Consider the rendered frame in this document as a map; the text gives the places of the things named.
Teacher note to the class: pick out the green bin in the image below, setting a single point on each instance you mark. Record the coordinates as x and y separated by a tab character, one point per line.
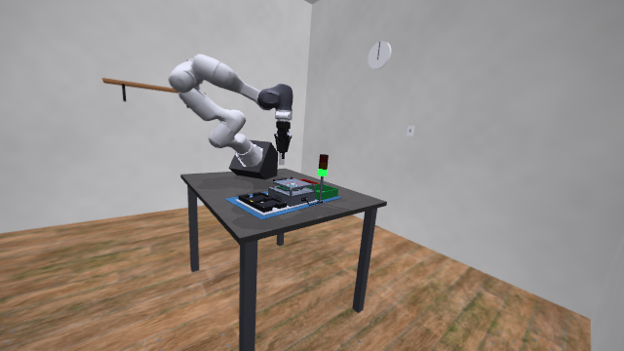
328	192

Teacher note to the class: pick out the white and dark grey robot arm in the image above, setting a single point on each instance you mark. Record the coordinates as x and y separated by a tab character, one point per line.
186	79

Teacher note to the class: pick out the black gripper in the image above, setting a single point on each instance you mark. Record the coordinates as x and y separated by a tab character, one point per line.
283	139

